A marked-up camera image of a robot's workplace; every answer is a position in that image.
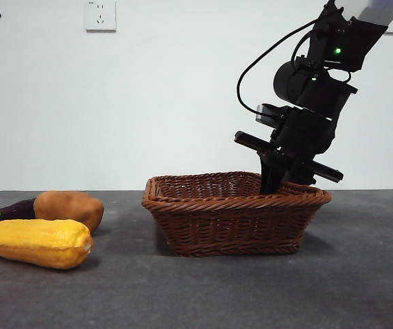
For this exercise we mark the purple eggplant with green stem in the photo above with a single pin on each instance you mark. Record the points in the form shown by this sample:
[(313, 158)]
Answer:
[(16, 210)]

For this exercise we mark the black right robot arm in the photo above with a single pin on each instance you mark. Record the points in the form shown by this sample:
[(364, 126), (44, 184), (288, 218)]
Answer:
[(319, 92)]

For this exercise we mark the brown potato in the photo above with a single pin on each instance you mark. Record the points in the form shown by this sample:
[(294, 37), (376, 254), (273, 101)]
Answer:
[(69, 209)]

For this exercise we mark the pale grey right camera box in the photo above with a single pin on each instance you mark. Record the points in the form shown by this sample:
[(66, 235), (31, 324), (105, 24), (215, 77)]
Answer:
[(264, 114)]

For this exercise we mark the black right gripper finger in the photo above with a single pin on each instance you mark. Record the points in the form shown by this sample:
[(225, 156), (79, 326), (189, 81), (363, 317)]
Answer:
[(300, 174), (271, 171)]

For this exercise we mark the brown wicker basket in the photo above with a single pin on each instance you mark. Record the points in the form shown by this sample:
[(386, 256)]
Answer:
[(230, 229)]

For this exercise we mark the yellow corn cob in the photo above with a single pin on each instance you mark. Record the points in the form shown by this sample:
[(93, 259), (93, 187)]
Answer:
[(38, 243)]

